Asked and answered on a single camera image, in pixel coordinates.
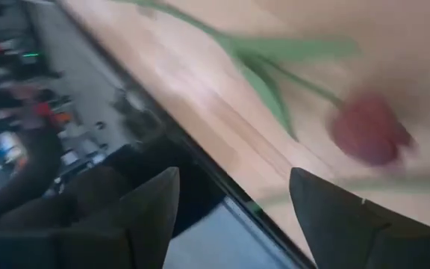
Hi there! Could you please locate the green stemmed artificial flower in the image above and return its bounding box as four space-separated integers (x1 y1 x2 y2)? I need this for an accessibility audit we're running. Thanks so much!
255 174 430 208

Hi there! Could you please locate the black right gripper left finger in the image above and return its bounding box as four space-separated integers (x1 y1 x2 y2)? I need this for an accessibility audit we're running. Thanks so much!
119 166 181 269

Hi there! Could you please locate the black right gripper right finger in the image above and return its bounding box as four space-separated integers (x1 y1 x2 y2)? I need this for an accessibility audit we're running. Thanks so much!
288 167 430 269

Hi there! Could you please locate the black aluminium table frame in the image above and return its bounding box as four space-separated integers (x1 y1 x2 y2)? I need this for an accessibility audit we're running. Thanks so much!
20 0 317 269

